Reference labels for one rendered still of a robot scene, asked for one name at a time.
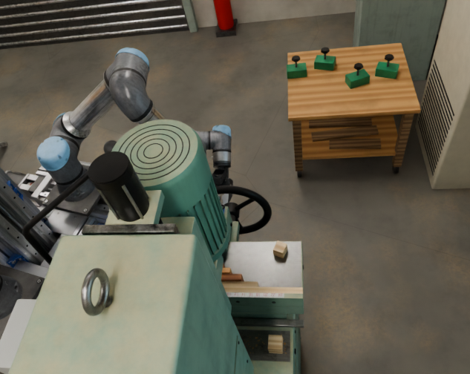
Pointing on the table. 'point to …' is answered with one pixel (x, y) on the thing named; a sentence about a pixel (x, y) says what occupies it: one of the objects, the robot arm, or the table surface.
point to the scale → (255, 294)
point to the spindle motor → (178, 176)
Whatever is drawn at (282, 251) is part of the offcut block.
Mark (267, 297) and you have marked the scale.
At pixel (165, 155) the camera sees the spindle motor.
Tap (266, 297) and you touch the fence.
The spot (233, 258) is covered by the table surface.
